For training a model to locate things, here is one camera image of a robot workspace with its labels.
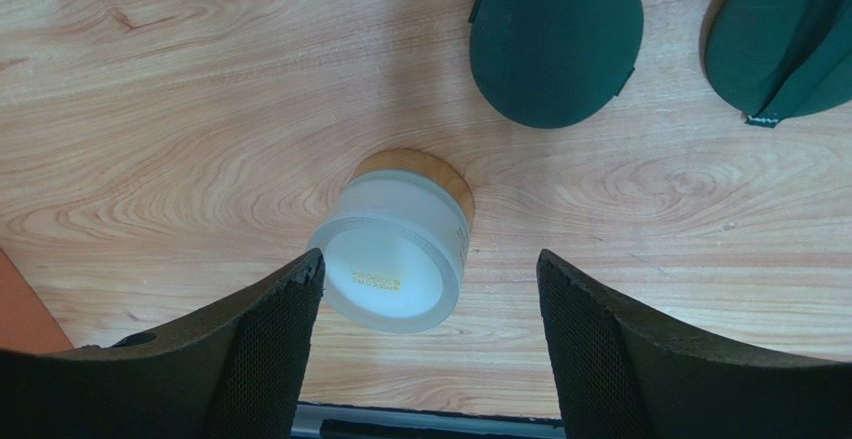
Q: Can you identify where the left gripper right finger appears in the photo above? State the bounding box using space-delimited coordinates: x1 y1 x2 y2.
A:
536 250 851 438

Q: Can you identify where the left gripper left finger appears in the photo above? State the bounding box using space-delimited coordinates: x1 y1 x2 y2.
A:
1 249 325 438

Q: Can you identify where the frosted cream jar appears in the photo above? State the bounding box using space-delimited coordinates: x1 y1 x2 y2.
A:
307 149 475 334

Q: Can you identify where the orange file binder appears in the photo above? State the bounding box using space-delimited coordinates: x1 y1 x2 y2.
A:
1 251 73 354

